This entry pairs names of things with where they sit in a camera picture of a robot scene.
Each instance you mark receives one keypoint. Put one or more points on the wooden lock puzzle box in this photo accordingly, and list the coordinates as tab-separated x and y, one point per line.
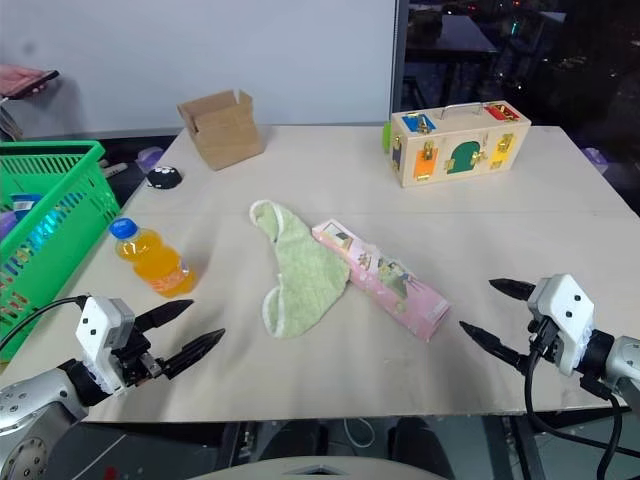
415	152

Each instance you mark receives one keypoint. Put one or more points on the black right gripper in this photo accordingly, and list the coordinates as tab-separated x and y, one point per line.
546	337

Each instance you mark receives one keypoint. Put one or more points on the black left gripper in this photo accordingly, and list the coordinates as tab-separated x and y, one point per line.
134	357

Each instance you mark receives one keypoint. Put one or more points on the pink printed carton box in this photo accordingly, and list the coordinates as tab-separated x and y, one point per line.
400	295

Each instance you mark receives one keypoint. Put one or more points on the black round spotted object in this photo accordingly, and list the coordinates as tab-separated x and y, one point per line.
164	178

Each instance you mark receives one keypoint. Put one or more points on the blue box with white label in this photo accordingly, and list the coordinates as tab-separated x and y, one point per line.
25	202

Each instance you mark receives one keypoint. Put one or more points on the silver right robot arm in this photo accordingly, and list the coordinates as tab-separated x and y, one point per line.
622	360

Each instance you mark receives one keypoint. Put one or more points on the white partition board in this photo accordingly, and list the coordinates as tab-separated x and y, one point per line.
200	50

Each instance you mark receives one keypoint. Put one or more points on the grey robot torso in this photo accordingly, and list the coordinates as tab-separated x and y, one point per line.
320	467

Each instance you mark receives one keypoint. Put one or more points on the small green object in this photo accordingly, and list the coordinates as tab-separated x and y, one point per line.
387	135

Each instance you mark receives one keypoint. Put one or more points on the small purple object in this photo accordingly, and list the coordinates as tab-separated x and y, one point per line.
149	158
595	160

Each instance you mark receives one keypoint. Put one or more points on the bystander's bare hand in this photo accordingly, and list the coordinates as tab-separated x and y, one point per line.
15	80

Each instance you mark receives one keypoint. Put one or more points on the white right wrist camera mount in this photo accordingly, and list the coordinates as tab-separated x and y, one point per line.
565	300

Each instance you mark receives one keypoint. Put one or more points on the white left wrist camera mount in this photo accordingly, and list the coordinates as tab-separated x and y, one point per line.
97	325

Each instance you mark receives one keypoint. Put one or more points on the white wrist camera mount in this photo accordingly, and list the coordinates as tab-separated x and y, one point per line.
565	300
97	325

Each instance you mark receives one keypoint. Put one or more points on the black smartphone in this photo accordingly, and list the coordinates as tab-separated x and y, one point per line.
37	81

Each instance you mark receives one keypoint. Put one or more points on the open brown cardboard box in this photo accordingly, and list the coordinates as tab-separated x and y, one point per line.
230	140

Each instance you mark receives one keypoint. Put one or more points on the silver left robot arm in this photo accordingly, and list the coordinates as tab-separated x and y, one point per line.
30	400

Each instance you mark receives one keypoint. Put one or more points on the orange juice bottle blue cap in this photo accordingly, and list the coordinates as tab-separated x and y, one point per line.
150	260

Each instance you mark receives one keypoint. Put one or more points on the green plastic basket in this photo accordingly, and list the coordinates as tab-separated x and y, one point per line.
75	200

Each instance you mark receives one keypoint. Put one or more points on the light green towel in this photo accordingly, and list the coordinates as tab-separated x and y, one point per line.
300	270

